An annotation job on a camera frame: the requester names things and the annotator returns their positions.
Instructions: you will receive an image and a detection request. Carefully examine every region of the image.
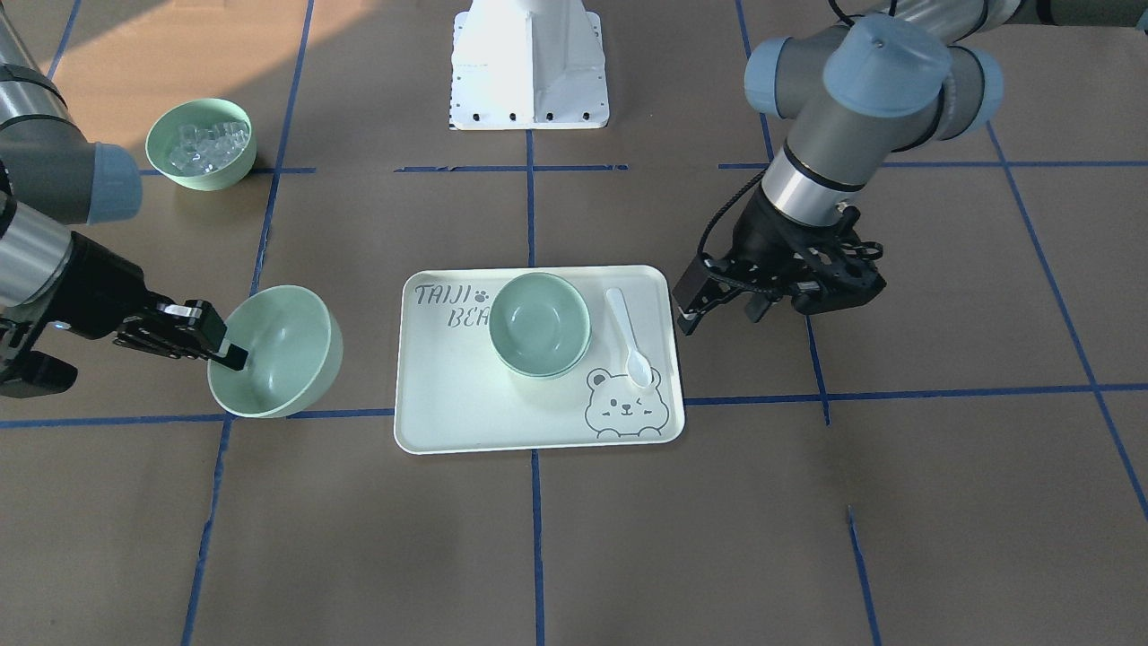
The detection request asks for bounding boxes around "green bowl on tray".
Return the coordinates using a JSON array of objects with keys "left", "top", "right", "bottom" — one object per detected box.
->
[{"left": 501, "top": 357, "right": 585, "bottom": 380}]

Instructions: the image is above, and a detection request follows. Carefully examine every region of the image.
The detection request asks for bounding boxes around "green bowl with ice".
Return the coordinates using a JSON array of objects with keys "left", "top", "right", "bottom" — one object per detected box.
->
[{"left": 146, "top": 98, "right": 257, "bottom": 192}]

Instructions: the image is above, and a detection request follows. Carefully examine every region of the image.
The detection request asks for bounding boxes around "pale green bear tray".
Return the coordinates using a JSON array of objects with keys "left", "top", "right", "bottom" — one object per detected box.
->
[{"left": 394, "top": 265, "right": 685, "bottom": 454}]

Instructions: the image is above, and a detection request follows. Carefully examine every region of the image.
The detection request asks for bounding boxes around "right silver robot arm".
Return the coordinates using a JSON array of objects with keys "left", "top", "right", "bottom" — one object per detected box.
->
[{"left": 1, "top": 17, "right": 248, "bottom": 391}]

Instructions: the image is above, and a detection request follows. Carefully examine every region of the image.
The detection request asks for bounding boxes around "white plastic spoon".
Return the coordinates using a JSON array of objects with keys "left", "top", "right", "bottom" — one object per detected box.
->
[{"left": 605, "top": 287, "right": 656, "bottom": 389}]

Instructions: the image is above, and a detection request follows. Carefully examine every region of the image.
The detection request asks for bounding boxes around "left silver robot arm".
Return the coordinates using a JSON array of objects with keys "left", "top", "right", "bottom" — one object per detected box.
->
[{"left": 673, "top": 1, "right": 1145, "bottom": 335}]

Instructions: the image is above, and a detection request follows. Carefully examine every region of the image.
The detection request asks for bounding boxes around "white camera mast with base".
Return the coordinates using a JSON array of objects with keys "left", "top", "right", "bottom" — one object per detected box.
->
[{"left": 448, "top": 1, "right": 611, "bottom": 131}]

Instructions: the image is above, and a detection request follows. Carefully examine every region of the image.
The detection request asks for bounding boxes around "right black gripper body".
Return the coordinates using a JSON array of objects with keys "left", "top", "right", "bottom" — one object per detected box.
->
[{"left": 36, "top": 232, "right": 180, "bottom": 359}]

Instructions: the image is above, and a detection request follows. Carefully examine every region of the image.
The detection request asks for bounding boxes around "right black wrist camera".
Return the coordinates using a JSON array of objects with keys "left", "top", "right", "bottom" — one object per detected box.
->
[{"left": 1, "top": 318, "right": 78, "bottom": 399}]

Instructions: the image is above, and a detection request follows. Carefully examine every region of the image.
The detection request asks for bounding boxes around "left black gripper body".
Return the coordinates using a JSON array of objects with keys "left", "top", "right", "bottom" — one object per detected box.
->
[{"left": 709, "top": 185, "right": 850, "bottom": 303}]

